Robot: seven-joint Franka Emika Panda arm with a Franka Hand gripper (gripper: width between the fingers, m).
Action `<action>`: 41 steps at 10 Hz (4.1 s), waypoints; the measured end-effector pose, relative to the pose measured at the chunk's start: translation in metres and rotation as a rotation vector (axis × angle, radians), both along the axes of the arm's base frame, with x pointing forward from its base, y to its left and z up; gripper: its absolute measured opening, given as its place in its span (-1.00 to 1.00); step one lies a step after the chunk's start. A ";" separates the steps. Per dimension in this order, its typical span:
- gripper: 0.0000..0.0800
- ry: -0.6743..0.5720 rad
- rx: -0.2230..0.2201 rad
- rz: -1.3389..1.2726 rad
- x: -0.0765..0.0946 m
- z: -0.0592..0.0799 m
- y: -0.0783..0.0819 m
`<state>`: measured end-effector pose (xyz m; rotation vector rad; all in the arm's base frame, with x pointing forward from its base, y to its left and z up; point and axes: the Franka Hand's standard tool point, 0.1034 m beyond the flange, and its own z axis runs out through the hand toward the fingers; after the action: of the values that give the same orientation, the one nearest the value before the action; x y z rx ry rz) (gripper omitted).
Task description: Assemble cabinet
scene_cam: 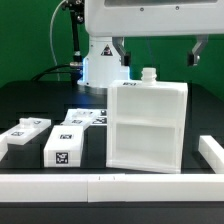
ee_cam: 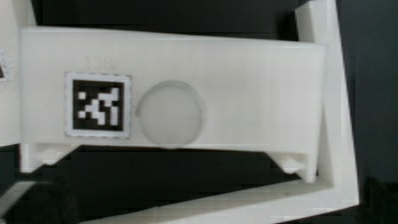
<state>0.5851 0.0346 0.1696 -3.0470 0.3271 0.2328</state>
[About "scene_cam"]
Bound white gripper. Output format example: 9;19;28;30
84;0;224;66

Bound white cabinet body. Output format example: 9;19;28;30
106;68;188;173

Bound white door panel with knob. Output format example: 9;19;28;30
0;117;51;145

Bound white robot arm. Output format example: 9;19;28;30
62;0;224;88

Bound white tag base sheet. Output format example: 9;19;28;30
63;108;106;126

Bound white flat panel with tag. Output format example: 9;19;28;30
62;114;97;126

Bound white right fence bar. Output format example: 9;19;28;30
198;135;224;174

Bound white fence bar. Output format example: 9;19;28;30
198;135;224;174
0;135;8;161
0;174;224;202

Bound white block with two tags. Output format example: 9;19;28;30
44;125;84;167

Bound white front fence bar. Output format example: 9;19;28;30
0;174;224;202

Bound white left fence bar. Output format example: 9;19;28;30
0;135;8;161

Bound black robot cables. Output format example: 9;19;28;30
31;3;84;82

